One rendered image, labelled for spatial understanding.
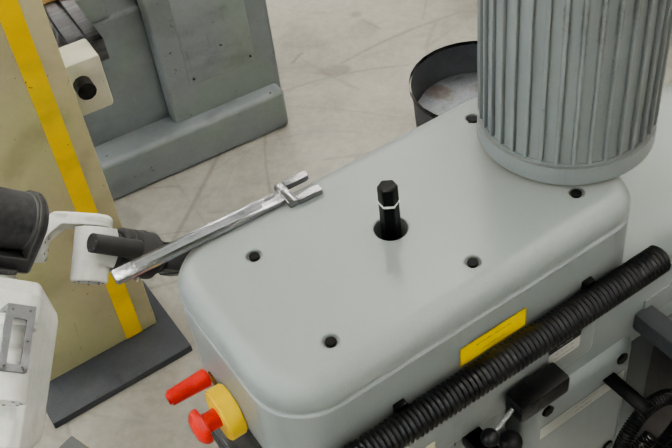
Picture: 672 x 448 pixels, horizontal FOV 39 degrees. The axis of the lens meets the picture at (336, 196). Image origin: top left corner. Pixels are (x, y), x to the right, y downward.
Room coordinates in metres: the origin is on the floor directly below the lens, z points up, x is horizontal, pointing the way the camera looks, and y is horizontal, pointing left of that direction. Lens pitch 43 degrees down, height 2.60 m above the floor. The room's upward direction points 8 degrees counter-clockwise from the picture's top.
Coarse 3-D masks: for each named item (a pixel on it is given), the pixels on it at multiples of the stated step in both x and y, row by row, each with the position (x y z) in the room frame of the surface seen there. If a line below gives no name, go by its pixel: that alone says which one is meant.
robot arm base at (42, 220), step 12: (36, 192) 1.10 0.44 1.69; (36, 204) 1.07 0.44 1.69; (48, 216) 1.06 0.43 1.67; (36, 228) 1.04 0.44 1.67; (36, 240) 1.03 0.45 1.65; (0, 252) 1.01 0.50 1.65; (12, 252) 1.03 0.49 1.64; (24, 252) 1.03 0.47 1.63; (36, 252) 1.03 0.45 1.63; (0, 264) 1.00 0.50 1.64; (12, 264) 1.01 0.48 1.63; (24, 264) 1.01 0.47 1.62
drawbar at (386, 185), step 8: (384, 184) 0.72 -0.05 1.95; (392, 184) 0.72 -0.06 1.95; (384, 192) 0.71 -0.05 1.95; (392, 192) 0.71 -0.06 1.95; (384, 200) 0.71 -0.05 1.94; (392, 200) 0.71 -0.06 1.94; (384, 216) 0.71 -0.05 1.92; (392, 216) 0.71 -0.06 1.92; (384, 224) 0.71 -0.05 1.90; (392, 224) 0.71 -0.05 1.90; (400, 224) 0.71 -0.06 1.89; (384, 232) 0.71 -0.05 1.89; (392, 232) 0.71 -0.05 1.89; (400, 232) 0.71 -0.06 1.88; (392, 240) 0.71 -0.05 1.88
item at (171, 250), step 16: (304, 176) 0.81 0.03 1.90; (288, 192) 0.79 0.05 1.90; (304, 192) 0.78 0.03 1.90; (320, 192) 0.78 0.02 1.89; (240, 208) 0.77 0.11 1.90; (256, 208) 0.77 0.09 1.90; (272, 208) 0.77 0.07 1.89; (208, 224) 0.75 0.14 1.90; (224, 224) 0.75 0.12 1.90; (240, 224) 0.75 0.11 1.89; (176, 240) 0.74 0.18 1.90; (192, 240) 0.73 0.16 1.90; (208, 240) 0.73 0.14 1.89; (144, 256) 0.72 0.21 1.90; (160, 256) 0.71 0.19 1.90; (176, 256) 0.72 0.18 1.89; (112, 272) 0.70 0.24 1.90; (128, 272) 0.70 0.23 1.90; (144, 272) 0.70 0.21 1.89
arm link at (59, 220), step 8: (56, 216) 1.24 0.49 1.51; (64, 216) 1.24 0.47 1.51; (72, 216) 1.24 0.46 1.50; (80, 216) 1.24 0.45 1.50; (88, 216) 1.24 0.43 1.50; (96, 216) 1.24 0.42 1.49; (104, 216) 1.25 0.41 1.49; (48, 224) 1.23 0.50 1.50; (56, 224) 1.23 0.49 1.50; (64, 224) 1.24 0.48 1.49; (72, 224) 1.23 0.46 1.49; (80, 224) 1.23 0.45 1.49; (88, 224) 1.23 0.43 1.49; (96, 224) 1.23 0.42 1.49; (104, 224) 1.24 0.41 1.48; (112, 224) 1.25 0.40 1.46; (48, 232) 1.22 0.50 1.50; (56, 232) 1.25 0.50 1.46; (48, 240) 1.24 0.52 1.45; (40, 248) 1.19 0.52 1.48; (40, 256) 1.19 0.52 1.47
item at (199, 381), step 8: (192, 376) 0.70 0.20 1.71; (200, 376) 0.69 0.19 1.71; (208, 376) 0.70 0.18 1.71; (184, 384) 0.69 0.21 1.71; (192, 384) 0.69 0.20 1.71; (200, 384) 0.69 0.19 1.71; (208, 384) 0.69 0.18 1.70; (168, 392) 0.68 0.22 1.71; (176, 392) 0.68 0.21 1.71; (184, 392) 0.68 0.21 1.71; (192, 392) 0.68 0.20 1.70; (168, 400) 0.67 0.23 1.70; (176, 400) 0.67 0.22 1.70
